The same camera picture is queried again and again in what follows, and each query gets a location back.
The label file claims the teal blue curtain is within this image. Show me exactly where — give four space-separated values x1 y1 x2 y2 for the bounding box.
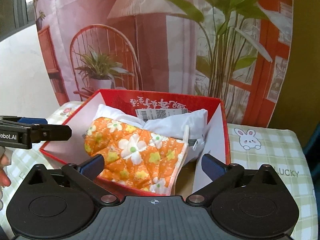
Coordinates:
303 124 319 167

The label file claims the white zippered pillow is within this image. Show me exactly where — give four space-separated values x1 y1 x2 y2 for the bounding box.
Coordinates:
93 104 208 163

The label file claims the green checked bunny tablecloth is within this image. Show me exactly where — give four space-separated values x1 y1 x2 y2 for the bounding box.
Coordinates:
0 101 318 240

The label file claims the printed room scene backdrop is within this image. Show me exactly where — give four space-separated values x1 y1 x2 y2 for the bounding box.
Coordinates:
31 0 293 127

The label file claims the red strawberry cardboard box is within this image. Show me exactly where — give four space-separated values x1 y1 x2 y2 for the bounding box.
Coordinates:
40 89 231 188

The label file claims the white shipping label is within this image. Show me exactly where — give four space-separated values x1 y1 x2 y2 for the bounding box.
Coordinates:
136 108 188 122

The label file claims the orange floral quilted cloth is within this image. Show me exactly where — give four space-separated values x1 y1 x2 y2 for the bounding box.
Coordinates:
84 117 188 196

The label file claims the dark window with frame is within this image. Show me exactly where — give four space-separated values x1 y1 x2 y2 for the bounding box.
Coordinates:
0 0 35 40

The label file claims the olive yellow wall panel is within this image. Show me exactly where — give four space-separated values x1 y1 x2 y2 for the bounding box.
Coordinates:
269 0 319 146

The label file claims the person's left hand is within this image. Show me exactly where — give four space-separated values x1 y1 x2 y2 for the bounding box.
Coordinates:
0 146 12 210

